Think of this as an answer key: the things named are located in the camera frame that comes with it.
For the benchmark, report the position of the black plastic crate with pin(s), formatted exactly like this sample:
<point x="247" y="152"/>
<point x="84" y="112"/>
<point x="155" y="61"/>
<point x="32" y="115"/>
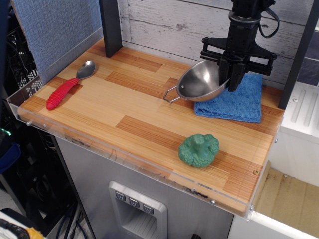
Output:
<point x="20" y="67"/>

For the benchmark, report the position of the clear acrylic edge guard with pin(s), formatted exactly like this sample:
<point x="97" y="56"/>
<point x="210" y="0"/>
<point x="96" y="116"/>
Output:
<point x="119" y="113"/>

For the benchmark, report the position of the stainless steel bowl with handles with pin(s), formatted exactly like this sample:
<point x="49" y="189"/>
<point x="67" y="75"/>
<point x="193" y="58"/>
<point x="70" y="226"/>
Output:
<point x="199" y="83"/>

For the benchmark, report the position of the black vertical post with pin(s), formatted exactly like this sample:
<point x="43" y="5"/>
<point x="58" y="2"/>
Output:
<point x="111" y="26"/>
<point x="300" y="55"/>

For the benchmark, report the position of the black vertical post left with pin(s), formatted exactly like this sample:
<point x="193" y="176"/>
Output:
<point x="111" y="26"/>

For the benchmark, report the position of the silver ice dispenser panel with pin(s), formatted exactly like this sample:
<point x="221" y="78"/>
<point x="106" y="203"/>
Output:
<point x="138" y="215"/>

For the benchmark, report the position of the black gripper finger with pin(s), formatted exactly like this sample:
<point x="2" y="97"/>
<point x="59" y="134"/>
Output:
<point x="237" y="72"/>
<point x="225" y="70"/>

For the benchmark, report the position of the blue folded cloth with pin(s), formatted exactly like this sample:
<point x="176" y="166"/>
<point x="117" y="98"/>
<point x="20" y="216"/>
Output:
<point x="243" y="105"/>

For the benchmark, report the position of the spoon with red handle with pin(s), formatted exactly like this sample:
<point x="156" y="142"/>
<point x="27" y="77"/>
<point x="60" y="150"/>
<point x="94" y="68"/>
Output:
<point x="85" y="71"/>

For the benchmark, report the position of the black vertical post right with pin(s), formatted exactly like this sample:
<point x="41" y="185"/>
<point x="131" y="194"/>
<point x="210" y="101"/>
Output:
<point x="300" y="55"/>

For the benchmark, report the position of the blue fabric panel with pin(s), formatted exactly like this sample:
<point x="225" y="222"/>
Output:
<point x="58" y="31"/>

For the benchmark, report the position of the green toy broccoli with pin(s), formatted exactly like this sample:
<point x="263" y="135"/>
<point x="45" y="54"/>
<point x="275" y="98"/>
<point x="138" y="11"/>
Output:
<point x="198" y="150"/>

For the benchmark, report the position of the silver toy fridge cabinet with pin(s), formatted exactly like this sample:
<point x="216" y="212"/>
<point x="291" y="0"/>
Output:
<point x="91" y="174"/>

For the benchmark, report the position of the white toy sink unit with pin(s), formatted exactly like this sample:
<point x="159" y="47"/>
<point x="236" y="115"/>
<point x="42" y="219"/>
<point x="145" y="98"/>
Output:
<point x="286" y="204"/>

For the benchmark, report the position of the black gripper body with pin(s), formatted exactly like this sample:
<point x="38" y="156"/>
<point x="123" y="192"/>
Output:
<point x="240" y="47"/>

